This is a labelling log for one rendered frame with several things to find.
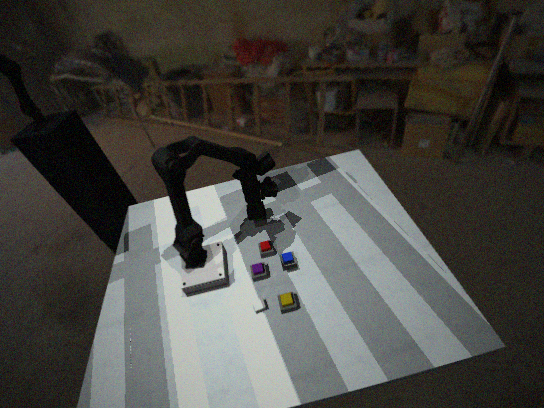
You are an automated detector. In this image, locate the red button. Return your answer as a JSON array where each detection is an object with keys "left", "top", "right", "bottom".
[{"left": 258, "top": 240, "right": 275, "bottom": 259}]

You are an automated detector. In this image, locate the blue button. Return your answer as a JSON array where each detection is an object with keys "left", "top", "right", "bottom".
[{"left": 279, "top": 252, "right": 298, "bottom": 271}]

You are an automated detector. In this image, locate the purple button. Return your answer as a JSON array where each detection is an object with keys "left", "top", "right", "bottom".
[{"left": 250, "top": 262, "right": 268, "bottom": 282}]

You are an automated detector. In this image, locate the yellow button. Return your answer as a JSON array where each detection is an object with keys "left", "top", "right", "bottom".
[{"left": 277, "top": 292, "right": 298, "bottom": 314}]

